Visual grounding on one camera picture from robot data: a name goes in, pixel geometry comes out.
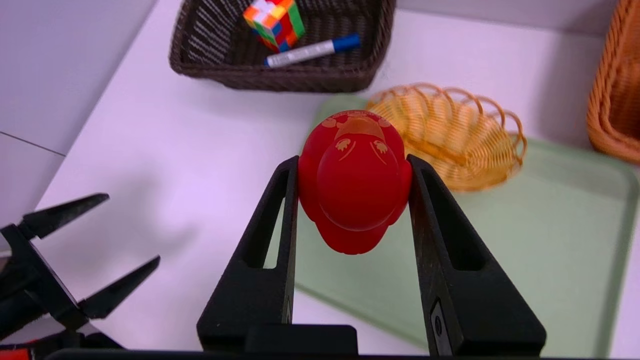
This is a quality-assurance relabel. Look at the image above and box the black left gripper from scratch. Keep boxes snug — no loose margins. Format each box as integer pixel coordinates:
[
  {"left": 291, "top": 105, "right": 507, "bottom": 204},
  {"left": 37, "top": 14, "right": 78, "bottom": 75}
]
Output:
[{"left": 0, "top": 193, "right": 161, "bottom": 343}]

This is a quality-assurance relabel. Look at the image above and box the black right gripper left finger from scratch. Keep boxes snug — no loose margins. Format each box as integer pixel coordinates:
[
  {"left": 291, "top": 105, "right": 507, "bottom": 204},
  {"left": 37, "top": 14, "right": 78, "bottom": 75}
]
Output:
[{"left": 196, "top": 156, "right": 359, "bottom": 354}]

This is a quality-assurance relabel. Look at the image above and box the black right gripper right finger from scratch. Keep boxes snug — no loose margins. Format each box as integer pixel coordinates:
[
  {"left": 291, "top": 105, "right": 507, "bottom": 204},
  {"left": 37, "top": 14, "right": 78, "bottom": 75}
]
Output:
[{"left": 407, "top": 154, "right": 547, "bottom": 357}]

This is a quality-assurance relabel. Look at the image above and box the red rubber duck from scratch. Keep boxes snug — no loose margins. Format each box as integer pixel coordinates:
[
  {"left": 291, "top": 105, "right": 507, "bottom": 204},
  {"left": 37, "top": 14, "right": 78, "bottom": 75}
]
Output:
[{"left": 297, "top": 110, "right": 414, "bottom": 256}]

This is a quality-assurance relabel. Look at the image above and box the blue and white marker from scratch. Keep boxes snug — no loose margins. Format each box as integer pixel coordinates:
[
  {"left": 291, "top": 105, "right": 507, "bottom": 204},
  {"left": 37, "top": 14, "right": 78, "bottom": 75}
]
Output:
[{"left": 264, "top": 33, "right": 362, "bottom": 69}]

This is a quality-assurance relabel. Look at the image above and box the colourful puzzle cube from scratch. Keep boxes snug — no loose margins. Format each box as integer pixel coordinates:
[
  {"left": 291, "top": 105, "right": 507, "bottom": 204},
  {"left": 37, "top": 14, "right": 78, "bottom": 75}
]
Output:
[{"left": 243, "top": 0, "right": 306, "bottom": 53}]

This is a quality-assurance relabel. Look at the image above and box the small yellow oval wicker basket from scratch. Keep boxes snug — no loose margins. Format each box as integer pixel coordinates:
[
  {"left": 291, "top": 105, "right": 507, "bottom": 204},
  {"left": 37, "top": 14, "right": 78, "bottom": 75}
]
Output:
[{"left": 366, "top": 83, "right": 528, "bottom": 193}]

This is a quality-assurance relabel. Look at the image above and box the dark brown wicker basket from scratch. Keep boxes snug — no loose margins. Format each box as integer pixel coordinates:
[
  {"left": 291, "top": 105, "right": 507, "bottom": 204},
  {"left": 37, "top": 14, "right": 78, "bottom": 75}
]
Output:
[{"left": 169, "top": 0, "right": 397, "bottom": 94}]

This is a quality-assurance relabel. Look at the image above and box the orange rectangular wicker basket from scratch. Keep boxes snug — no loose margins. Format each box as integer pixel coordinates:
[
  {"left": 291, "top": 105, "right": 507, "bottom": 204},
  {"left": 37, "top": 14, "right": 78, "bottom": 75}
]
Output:
[{"left": 586, "top": 0, "right": 640, "bottom": 165}]

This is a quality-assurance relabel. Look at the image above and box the light green plastic tray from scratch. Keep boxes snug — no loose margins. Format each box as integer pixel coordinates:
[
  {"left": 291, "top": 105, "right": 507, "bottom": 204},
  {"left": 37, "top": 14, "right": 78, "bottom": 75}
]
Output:
[{"left": 294, "top": 95, "right": 640, "bottom": 359}]

